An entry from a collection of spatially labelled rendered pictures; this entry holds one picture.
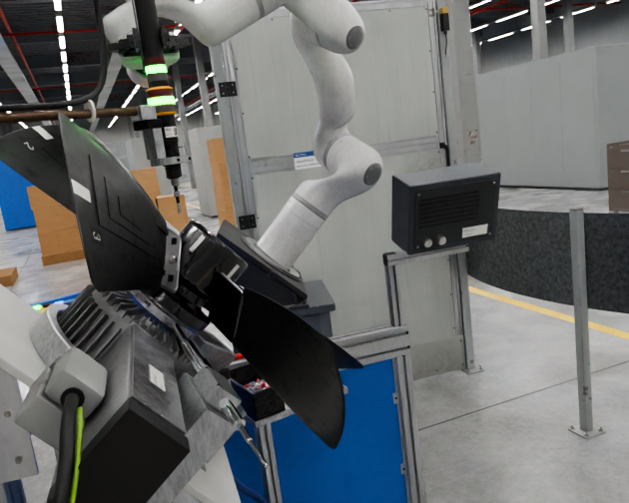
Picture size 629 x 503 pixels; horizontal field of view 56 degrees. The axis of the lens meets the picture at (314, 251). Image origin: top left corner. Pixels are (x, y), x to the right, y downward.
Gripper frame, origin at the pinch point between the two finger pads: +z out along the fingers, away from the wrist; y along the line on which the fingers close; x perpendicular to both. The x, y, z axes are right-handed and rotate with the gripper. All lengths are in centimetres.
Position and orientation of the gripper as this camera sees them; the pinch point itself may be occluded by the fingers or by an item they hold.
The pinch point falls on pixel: (149, 38)
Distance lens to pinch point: 108.2
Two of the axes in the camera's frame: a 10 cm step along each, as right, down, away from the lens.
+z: 2.8, 1.4, -9.5
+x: -1.3, -9.8, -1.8
